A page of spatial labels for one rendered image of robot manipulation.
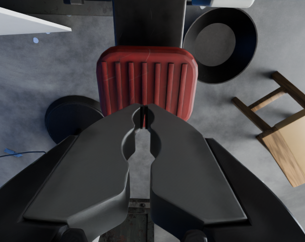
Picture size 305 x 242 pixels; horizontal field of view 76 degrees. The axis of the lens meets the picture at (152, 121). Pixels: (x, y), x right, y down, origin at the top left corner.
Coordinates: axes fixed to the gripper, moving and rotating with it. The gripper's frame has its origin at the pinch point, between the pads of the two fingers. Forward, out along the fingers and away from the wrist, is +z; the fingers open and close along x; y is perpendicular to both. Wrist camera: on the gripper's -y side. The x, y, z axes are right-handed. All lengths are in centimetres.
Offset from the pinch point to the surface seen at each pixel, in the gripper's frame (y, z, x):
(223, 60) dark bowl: 16, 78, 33
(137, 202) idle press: 114, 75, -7
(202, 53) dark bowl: 13, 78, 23
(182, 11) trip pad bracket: -5.0, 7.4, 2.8
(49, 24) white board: 2, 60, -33
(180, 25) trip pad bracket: -4.0, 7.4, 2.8
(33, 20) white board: 0, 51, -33
